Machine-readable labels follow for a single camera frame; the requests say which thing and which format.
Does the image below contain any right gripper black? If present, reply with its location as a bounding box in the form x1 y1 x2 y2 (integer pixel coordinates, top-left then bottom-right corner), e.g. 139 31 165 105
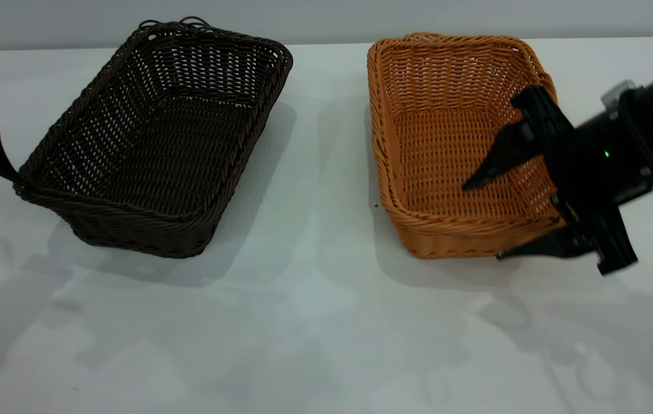
462 85 653 276

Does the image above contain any orange wicker basket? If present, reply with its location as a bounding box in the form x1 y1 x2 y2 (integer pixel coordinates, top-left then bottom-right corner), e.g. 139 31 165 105
367 33 574 260

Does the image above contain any black wicker basket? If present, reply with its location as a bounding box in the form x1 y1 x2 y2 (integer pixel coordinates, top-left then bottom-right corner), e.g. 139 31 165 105
14 17 294 259

